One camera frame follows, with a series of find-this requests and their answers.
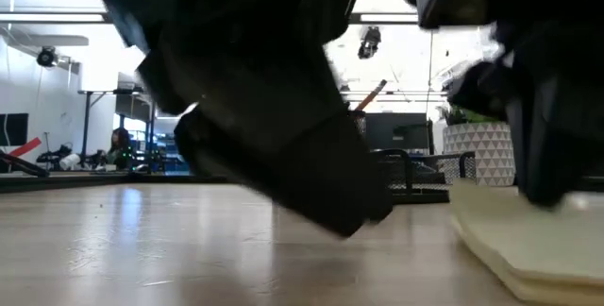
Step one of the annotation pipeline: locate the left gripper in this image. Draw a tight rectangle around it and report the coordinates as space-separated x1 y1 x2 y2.
136 39 394 240

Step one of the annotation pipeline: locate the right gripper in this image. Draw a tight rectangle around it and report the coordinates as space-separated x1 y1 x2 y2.
446 17 604 209

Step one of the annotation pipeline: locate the yellow sticky note pad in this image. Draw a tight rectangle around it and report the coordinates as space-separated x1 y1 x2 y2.
447 177 604 306

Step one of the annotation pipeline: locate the orange pencil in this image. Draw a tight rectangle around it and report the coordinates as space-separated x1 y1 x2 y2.
355 77 389 112

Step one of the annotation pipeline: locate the black mesh desk organizer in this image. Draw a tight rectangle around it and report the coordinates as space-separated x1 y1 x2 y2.
347 109 478 206

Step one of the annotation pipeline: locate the white patterned plant pot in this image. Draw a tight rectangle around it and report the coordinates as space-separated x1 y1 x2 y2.
442 121 516 187

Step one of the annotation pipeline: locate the green succulent plant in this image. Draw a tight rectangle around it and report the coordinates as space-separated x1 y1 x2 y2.
441 105 509 126

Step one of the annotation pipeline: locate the black computer monitor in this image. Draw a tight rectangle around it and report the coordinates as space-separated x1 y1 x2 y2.
365 111 433 152

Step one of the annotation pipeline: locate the black ceiling spotlight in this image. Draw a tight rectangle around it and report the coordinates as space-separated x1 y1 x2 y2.
357 25 382 60
36 45 59 68

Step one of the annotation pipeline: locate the person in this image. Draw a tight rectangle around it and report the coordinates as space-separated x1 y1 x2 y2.
107 126 138 171

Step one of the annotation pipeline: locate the white roll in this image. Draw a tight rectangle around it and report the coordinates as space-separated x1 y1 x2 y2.
59 152 82 171

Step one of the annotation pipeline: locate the black bar with red end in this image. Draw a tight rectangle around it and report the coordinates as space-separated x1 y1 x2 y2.
0 136 51 179

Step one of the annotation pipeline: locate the thin hanging cord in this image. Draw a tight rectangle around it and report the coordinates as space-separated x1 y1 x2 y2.
424 29 436 114

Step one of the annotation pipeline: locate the black background desk frame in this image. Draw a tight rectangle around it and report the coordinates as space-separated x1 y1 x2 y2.
77 89 157 175

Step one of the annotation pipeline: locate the black wall panel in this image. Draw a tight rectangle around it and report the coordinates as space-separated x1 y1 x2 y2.
0 112 29 147

